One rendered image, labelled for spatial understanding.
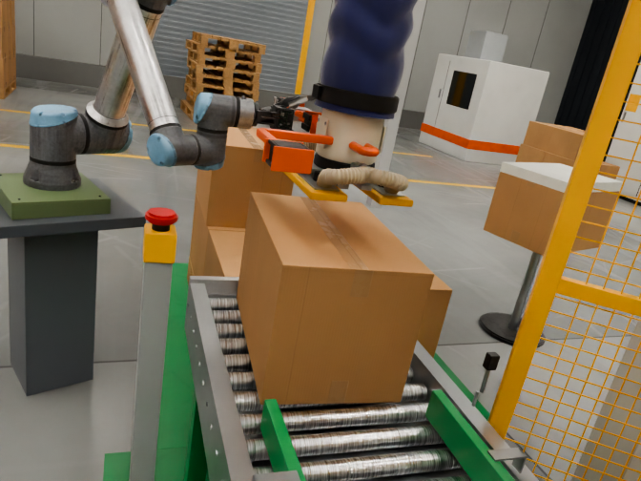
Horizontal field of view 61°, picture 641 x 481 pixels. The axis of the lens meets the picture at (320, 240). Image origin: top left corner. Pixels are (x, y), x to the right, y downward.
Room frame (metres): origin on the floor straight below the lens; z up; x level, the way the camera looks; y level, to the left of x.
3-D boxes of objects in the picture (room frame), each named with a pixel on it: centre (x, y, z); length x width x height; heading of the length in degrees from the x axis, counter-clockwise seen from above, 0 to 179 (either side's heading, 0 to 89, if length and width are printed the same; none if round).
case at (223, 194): (2.78, 0.47, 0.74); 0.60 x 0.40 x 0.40; 20
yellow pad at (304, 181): (1.46, 0.06, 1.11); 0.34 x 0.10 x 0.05; 22
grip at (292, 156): (1.12, 0.10, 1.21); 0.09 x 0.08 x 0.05; 112
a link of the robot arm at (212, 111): (1.61, 0.37, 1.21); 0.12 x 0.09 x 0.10; 112
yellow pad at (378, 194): (1.53, -0.11, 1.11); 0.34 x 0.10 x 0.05; 22
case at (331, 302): (1.52, -0.02, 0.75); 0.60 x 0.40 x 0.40; 18
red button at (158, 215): (1.12, 0.36, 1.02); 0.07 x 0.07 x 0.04
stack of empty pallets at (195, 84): (9.35, 2.14, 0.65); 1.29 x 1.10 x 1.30; 24
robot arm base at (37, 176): (1.86, 1.00, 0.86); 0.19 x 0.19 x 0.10
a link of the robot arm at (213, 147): (1.60, 0.38, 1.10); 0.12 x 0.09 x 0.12; 142
